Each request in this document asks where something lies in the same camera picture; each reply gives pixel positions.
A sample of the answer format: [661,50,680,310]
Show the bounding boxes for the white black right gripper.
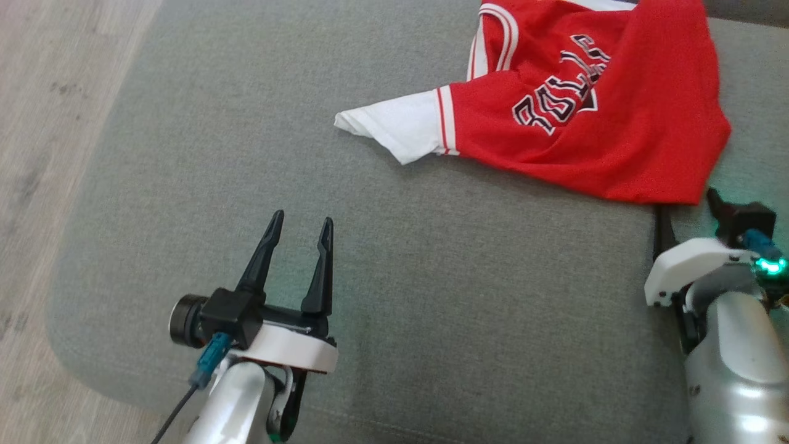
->
[644,187,761,308]

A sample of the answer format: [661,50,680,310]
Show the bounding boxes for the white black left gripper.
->
[236,210,340,374]

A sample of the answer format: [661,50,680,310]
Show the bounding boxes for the red jersey with white sleeves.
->
[333,0,732,206]

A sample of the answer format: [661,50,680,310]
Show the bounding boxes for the grey fabric sofa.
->
[46,0,789,444]

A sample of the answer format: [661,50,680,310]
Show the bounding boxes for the grey and yellow sofa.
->
[703,0,789,28]

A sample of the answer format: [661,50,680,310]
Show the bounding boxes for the right camera cable teal plug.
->
[743,229,783,263]

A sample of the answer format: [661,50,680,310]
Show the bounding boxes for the camera cable teal plug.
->
[150,333,235,444]
[743,229,783,263]

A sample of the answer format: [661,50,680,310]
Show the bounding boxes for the left camera cable teal plug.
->
[150,333,235,444]

